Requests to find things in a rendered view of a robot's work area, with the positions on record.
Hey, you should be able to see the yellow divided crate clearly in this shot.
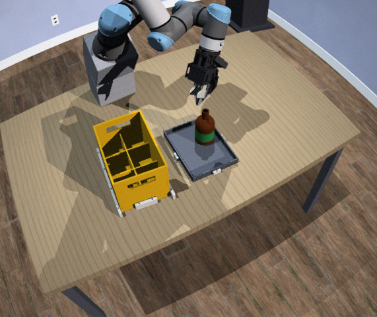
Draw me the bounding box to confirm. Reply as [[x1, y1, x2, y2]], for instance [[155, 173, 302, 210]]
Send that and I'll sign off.
[[96, 117, 170, 212]]

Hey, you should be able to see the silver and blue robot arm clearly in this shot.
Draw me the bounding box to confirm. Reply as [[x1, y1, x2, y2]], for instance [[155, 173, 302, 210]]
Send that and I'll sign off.
[[92, 0, 231, 61]]

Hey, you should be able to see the brown bottle with green label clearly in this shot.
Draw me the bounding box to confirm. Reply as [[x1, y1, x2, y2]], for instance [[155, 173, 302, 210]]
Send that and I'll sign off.
[[195, 108, 215, 145]]

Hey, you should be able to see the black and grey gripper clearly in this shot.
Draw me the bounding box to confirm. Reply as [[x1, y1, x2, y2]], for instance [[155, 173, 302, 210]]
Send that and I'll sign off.
[[185, 46, 221, 106]]

